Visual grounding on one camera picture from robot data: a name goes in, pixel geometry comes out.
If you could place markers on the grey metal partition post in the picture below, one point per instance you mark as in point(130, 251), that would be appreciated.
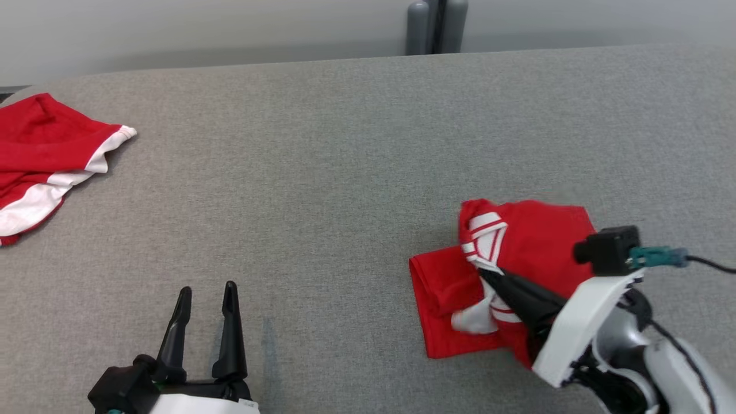
point(418, 29)

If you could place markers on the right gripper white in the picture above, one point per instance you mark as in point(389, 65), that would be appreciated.
point(575, 328)

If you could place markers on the red garment with striped trim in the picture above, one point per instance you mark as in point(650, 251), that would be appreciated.
point(540, 241)

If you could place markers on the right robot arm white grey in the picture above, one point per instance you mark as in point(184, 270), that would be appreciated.
point(667, 374)

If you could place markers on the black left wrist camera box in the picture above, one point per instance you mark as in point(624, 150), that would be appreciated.
point(118, 391)

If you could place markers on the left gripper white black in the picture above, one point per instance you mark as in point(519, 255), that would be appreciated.
point(201, 402)

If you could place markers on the red garment with white band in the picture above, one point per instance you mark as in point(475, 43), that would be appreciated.
point(40, 144)

